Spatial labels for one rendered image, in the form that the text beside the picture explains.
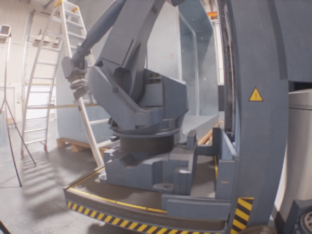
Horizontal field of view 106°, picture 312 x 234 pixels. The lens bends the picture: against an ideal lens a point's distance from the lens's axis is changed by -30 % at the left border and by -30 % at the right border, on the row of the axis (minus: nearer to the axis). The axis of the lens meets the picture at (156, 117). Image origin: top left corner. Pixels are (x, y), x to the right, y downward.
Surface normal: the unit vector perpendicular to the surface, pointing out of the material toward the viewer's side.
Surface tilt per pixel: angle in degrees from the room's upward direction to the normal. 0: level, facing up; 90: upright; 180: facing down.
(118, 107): 90
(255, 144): 90
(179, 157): 45
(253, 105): 90
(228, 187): 90
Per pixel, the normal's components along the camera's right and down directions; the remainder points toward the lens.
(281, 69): -0.29, 0.08
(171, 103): 0.30, 0.07
